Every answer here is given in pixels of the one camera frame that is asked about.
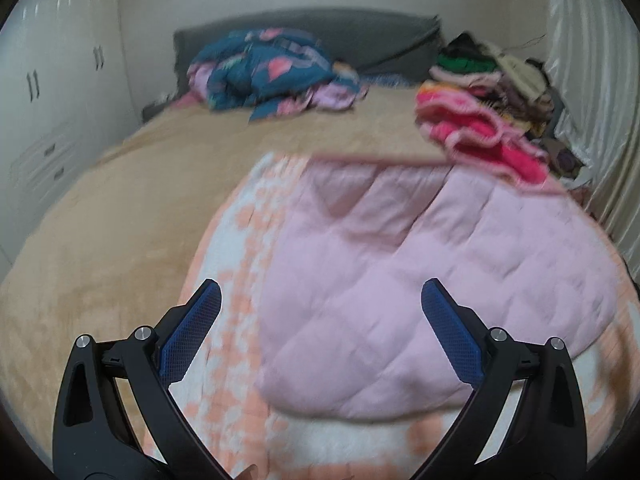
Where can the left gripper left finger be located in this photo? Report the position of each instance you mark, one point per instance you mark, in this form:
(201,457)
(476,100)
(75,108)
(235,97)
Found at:
(92,433)

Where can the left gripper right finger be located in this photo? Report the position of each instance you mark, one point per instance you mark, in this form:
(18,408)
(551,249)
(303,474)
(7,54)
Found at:
(524,418)

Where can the pink quilted jacket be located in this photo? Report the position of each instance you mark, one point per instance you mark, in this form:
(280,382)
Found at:
(341,329)

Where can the pile of folded clothes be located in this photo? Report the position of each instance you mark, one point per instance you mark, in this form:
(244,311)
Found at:
(518,90)

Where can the left hand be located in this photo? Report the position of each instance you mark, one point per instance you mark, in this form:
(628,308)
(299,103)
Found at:
(249,473)

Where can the peach white checked blanket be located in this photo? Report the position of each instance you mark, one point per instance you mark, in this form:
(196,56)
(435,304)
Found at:
(219,397)

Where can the tan bed sheet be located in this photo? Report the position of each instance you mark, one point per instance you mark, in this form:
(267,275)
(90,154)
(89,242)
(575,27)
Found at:
(113,253)

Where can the bright pink fleece blanket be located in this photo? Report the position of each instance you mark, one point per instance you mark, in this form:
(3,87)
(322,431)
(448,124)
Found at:
(473,134)

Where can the white wardrobe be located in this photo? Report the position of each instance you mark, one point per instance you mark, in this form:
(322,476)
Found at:
(65,99)

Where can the blue flamingo print quilt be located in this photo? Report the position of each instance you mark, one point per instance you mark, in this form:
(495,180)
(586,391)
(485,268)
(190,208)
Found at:
(274,72)

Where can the white satin curtain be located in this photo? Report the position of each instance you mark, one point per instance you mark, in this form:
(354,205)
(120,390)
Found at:
(594,63)

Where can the dark grey headboard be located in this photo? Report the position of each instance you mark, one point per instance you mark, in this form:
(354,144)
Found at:
(373,42)

